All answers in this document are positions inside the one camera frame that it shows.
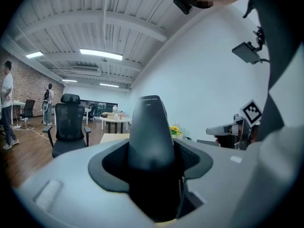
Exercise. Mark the ceiling light strip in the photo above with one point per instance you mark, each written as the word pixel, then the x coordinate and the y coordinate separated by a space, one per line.
pixel 101 54
pixel 69 81
pixel 34 54
pixel 109 85

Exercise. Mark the potted yellow sunflowers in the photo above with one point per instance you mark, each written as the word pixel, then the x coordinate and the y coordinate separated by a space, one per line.
pixel 175 129

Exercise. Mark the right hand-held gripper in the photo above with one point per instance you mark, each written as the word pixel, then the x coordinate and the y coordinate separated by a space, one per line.
pixel 250 113

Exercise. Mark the tan cardboard box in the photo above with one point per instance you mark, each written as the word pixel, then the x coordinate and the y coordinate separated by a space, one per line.
pixel 107 115

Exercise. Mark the dark glass wall panel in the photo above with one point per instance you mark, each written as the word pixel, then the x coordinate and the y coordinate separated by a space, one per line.
pixel 99 104

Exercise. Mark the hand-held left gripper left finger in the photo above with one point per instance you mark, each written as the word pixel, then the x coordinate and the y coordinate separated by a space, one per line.
pixel 71 174

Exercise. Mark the small white desk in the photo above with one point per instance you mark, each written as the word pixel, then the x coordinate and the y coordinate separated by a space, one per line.
pixel 17 103

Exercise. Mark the black rolling chair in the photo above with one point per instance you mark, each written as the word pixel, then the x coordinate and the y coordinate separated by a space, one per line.
pixel 91 113

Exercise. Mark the round white table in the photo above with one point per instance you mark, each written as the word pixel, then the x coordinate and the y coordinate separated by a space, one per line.
pixel 116 120

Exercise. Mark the black headrest office chair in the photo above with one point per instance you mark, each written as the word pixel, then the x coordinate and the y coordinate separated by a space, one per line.
pixel 69 125

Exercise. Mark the black head-worn camera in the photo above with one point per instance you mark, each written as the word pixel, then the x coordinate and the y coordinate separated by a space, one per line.
pixel 183 5

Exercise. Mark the small black chair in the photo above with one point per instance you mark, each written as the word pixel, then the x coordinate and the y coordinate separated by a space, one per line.
pixel 28 108

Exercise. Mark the white power strip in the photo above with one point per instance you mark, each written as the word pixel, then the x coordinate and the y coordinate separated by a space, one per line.
pixel 17 126

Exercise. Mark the person's black clothing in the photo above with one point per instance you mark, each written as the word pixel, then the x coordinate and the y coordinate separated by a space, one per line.
pixel 282 20

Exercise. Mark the light wooden table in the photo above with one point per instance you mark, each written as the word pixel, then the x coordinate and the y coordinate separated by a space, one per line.
pixel 114 138

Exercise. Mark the ceiling air conditioner unit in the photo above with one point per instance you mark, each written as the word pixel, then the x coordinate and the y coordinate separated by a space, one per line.
pixel 85 70

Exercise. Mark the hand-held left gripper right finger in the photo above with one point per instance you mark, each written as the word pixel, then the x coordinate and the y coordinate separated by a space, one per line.
pixel 221 174

